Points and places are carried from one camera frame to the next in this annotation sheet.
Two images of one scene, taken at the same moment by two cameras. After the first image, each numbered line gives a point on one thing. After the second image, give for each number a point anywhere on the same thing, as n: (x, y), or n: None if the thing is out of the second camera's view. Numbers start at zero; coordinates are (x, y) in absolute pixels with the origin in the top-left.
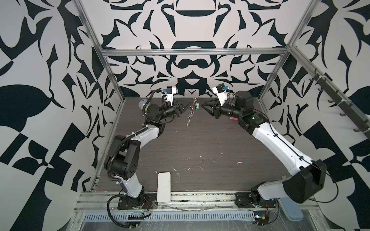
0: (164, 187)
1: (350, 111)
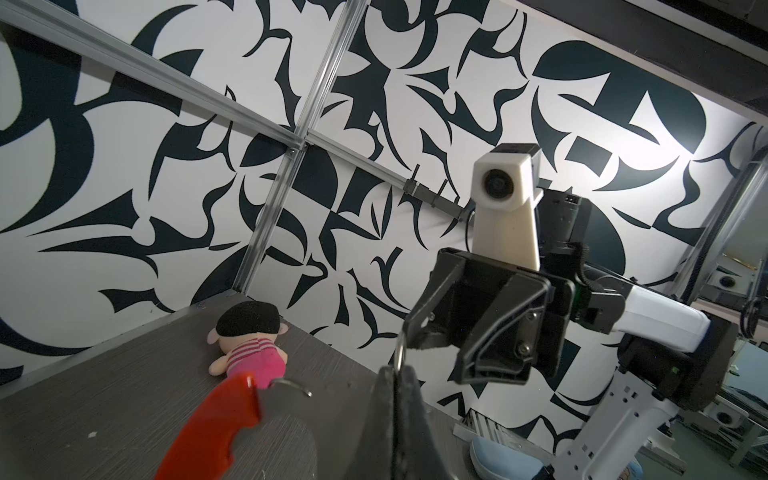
0: None
1: (439, 201)
